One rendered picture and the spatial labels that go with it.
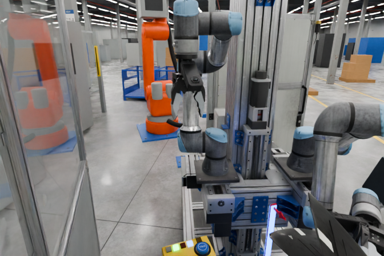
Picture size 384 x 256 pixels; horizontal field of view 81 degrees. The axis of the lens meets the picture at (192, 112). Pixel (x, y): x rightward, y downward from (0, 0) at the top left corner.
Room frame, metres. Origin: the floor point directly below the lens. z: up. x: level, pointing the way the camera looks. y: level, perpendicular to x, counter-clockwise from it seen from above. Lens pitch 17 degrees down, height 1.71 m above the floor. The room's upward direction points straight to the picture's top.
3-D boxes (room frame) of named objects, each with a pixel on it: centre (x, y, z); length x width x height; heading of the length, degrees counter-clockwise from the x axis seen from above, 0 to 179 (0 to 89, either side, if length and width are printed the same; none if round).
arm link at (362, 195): (0.66, -0.60, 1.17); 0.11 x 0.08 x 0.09; 145
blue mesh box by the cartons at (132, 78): (7.49, 1.64, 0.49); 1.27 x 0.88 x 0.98; 172
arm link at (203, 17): (0.83, 0.00, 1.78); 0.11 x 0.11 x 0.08; 88
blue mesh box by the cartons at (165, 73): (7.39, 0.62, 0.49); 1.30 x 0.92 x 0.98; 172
